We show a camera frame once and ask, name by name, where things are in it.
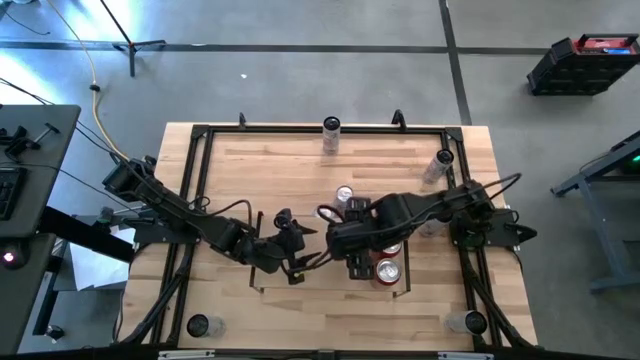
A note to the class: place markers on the white paper sheet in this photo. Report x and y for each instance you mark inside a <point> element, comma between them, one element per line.
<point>95,265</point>

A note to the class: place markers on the black keyboard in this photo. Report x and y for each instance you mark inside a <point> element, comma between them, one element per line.
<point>7,192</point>

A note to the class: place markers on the black toolbox with red lid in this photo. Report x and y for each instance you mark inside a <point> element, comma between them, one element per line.
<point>575,75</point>

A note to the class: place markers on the silver aluminium bracket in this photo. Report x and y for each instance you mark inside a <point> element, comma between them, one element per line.
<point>185,355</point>
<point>465,356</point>

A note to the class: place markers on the black computer mouse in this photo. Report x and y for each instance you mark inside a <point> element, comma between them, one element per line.
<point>12,257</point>

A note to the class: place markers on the black device with green light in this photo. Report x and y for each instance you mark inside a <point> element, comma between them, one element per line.
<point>634,162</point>

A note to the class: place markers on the wooden shelf with black legs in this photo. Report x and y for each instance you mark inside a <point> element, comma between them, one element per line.
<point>330,275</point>

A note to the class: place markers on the black caster wheel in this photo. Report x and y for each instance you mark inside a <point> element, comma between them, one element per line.
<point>54,332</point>

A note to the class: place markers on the grey metal table frame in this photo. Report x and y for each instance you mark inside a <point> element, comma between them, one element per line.
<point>592,220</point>

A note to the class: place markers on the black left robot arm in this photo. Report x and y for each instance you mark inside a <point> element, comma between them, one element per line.
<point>165,200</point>

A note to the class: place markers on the black diagonal desk beam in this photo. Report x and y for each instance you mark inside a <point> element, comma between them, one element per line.
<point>85,235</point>

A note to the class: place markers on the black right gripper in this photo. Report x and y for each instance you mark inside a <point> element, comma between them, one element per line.
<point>355,237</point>

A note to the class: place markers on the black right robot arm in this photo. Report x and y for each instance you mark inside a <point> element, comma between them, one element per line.
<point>425,205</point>

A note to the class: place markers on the red Coca-Cola Zero can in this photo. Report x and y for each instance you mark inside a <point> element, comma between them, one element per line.
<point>387,274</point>
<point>392,250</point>

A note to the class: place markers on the black frame clamp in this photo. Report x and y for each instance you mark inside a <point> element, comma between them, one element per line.
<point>398,120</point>
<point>242,121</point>

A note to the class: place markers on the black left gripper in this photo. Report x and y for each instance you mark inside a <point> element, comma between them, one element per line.
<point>277,250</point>

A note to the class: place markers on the black metal table frame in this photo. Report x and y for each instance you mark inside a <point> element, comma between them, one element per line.
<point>350,129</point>

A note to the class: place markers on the black clamp tools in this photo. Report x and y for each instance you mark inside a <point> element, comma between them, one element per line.
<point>22,142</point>

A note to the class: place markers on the black desk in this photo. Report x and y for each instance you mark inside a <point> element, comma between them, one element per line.
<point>45,165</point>
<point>20,300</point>

